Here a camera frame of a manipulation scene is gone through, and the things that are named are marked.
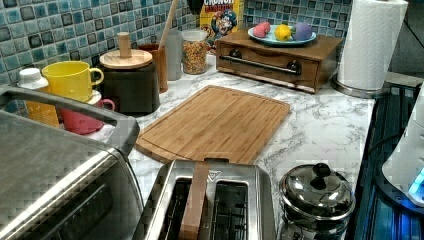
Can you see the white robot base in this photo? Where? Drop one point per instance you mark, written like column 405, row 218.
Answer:
column 402, row 172

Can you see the silver two-slot toaster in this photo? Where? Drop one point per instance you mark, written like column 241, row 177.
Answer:
column 238, row 203

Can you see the stainless toaster oven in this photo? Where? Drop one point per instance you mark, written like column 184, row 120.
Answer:
column 57, row 185

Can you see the bamboo cutting board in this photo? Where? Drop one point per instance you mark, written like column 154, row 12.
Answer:
column 216, row 122

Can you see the glass jar of cereal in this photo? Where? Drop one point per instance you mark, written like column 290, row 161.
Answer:
column 194, row 49

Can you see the brown utensil cup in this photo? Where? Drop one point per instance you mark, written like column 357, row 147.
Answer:
column 160, row 58

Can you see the grey plastic tumbler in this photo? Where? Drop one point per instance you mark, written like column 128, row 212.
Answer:
column 173, row 46

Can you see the black canister wooden lid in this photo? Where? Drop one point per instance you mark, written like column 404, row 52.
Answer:
column 130, row 78

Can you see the light blue plate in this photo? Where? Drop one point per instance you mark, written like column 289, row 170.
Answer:
column 271, row 39

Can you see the pink toy fruit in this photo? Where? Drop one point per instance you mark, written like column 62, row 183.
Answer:
column 261, row 29

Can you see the Cap'n Crunch cereal box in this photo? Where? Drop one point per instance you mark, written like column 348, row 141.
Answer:
column 218, row 18

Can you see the brown bread slice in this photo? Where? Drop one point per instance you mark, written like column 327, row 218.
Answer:
column 191, row 220

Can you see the wooden drawer box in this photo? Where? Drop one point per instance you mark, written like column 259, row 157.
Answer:
column 303, row 66

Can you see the yellow toy pepper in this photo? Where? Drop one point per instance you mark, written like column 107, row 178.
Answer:
column 282, row 32

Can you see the purple toy fruit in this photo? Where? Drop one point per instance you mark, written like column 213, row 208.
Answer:
column 301, row 31

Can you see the steel pot with lid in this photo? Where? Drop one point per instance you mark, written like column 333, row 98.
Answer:
column 317, row 203

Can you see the pink mug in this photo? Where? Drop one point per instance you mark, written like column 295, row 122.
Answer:
column 82, row 124

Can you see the steel paper towel holder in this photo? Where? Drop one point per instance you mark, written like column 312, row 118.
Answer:
column 359, row 93

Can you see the yellow mug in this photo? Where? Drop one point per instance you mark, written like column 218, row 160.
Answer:
column 72, row 79

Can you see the orange bottle white cap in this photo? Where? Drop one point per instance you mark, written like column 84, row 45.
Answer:
column 32, row 80

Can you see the paper towel roll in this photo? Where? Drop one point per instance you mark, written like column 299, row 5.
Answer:
column 372, row 35

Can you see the wooden spoon handle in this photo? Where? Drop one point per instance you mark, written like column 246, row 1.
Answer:
column 168, row 23

